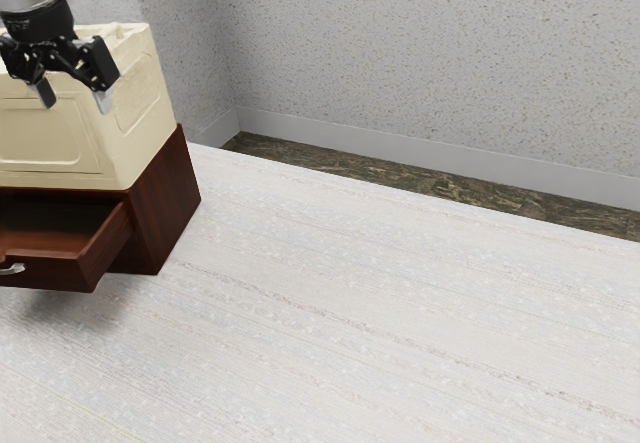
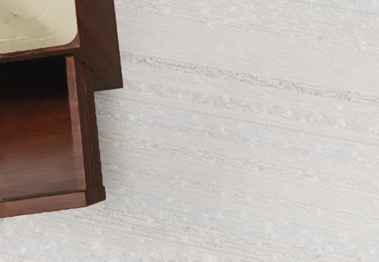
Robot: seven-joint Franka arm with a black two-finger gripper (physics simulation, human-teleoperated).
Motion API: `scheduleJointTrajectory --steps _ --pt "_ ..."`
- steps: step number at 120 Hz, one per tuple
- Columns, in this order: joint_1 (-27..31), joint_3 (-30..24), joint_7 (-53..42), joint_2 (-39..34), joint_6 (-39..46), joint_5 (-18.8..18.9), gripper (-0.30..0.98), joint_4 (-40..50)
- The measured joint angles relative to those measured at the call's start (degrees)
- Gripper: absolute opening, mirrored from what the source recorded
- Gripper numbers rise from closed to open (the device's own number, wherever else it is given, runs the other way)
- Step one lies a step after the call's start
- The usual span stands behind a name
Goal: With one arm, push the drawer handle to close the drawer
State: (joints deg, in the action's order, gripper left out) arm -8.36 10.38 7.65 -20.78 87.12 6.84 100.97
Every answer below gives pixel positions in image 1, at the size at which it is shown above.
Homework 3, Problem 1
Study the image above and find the cream box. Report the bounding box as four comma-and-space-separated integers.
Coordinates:
0, 21, 179, 192

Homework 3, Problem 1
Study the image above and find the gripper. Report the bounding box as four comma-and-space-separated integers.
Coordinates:
0, 0, 122, 115

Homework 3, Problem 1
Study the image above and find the dark wooden cabinet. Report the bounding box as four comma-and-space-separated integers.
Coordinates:
0, 121, 203, 277

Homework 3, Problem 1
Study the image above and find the open wooden drawer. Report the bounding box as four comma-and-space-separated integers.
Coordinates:
0, 197, 132, 294

